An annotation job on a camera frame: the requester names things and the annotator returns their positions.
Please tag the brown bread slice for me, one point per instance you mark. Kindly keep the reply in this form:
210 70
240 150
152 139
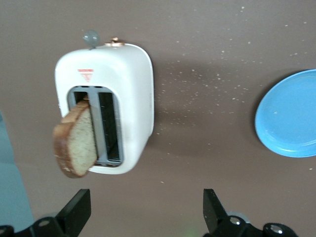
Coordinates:
79 143

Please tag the white toaster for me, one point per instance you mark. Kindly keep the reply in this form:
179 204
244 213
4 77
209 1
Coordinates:
133 98

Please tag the blue plate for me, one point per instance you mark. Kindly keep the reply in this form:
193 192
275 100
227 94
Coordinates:
288 113

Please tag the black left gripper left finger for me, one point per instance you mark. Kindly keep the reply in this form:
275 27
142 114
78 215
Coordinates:
64 219

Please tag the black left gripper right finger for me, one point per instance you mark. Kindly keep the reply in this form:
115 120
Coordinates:
222 227

